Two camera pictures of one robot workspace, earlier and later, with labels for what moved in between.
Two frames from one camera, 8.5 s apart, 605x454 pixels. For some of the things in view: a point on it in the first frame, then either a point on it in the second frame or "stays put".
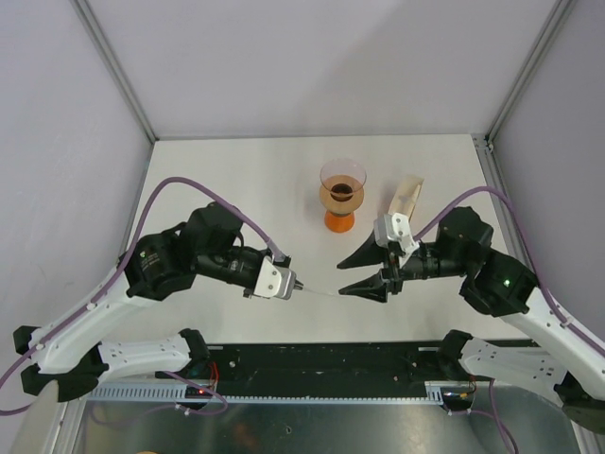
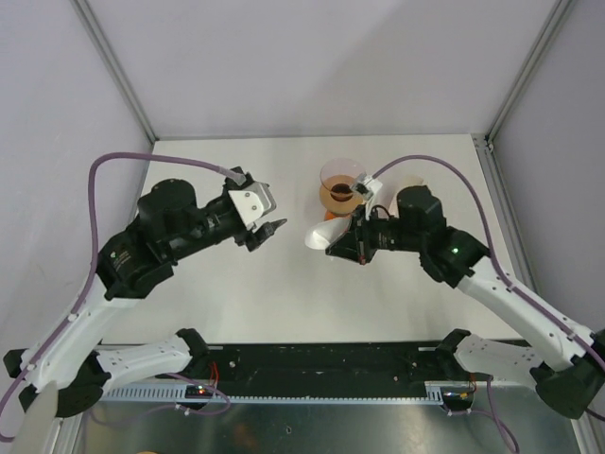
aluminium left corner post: (83, 8) stays put
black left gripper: (295, 284) -> (254, 239)
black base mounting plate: (314, 364) stays put
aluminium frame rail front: (322, 343) stays put
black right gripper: (374, 288) -> (348, 247)
